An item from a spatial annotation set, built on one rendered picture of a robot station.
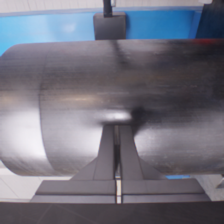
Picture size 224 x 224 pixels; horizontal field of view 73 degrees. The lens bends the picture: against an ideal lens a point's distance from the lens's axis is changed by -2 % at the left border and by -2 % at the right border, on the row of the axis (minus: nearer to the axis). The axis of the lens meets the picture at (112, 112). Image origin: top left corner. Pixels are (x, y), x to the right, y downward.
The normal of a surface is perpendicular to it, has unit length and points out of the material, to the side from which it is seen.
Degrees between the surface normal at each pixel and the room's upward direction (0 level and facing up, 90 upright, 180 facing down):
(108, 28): 90
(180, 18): 90
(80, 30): 90
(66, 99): 90
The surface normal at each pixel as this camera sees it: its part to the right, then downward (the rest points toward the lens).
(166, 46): -0.03, -0.67
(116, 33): 0.00, 0.62
